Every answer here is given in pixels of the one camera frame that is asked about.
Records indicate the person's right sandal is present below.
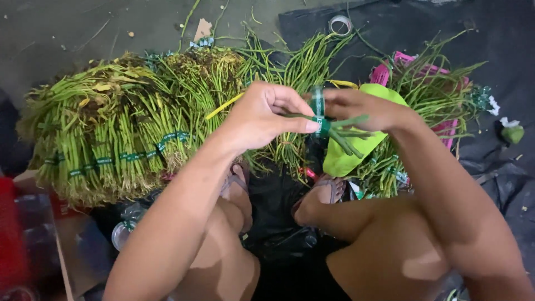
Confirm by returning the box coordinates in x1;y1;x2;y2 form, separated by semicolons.
292;175;347;212

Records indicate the person's right leg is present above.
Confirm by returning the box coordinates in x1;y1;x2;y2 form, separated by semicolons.
293;176;460;301

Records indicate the person's left leg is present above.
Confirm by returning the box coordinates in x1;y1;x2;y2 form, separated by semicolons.
167;164;261;301

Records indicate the heap of loose green stalks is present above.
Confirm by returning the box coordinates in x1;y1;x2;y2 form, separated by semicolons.
234;25;364;185

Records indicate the person's right hand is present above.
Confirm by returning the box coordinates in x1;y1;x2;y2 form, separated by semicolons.
322;88;419;134

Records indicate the pink crate with green stalks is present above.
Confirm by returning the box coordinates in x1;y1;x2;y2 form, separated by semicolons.
347;29;490;199

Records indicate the person's sandal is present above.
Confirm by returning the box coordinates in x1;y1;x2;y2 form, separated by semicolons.
220;162;251;198
292;175;347;212

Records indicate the clear tape roll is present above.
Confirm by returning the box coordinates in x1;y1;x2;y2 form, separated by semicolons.
328;15;354;37

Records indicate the person's leg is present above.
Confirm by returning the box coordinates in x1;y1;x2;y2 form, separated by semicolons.
293;176;460;301
167;164;261;301

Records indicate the small bunch of green stalks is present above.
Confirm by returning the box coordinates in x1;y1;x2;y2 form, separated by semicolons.
283;112;376;160

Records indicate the black tarp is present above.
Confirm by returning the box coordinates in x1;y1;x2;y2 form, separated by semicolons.
278;0;535;293

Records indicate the green printed tape strip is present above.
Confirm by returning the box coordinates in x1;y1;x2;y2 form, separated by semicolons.
310;85;332;139

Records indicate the person's left sandal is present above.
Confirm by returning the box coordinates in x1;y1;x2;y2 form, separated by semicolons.
220;162;251;198

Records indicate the heap of taped green bundles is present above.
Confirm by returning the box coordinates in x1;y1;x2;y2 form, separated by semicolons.
17;46;247;209

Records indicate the yellow strip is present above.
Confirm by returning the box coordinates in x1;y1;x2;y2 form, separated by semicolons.
205;92;245;121

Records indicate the red plastic container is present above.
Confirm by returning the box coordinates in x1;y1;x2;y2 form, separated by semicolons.
0;176;32;293

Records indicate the green and white wrapped lump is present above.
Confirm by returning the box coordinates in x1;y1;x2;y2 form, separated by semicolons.
497;116;526;145

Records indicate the person's left hand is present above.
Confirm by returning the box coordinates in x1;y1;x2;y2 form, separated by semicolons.
219;81;321;154

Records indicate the torn cardboard piece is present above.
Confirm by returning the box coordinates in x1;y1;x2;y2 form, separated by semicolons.
193;18;213;42

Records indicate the black plastic bag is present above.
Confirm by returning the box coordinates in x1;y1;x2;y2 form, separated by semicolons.
240;138;352;301

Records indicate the brown cardboard box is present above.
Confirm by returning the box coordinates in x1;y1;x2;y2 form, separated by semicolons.
13;169;113;301

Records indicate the clear plastic bottle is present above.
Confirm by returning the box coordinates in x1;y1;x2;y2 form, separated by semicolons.
111;201;147;252

